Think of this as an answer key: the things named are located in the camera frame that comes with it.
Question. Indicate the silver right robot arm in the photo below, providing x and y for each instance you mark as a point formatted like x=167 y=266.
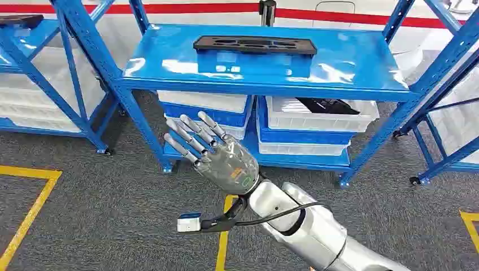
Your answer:
x=318 y=232

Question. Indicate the blue plastic crate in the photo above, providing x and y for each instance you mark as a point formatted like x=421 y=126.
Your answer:
x=299 y=136
x=209 y=116

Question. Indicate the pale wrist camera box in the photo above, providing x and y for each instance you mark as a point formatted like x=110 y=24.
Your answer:
x=189 y=223

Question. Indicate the black plastic panel with cutouts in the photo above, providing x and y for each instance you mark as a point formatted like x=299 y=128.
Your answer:
x=254 y=45
x=20 y=20

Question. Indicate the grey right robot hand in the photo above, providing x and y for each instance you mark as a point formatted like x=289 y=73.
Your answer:
x=228 y=164

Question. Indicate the white crate stack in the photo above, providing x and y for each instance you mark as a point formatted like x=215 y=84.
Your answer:
x=45 y=104
x=458 y=123

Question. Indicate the blue metal shelf rack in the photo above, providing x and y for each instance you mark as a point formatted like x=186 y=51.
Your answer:
x=22 y=45
x=449 y=161
x=355 y=60

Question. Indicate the black plastic part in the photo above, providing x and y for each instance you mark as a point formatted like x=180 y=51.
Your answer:
x=329 y=106

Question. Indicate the steel stanchion post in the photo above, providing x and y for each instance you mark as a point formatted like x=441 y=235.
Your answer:
x=267 y=13

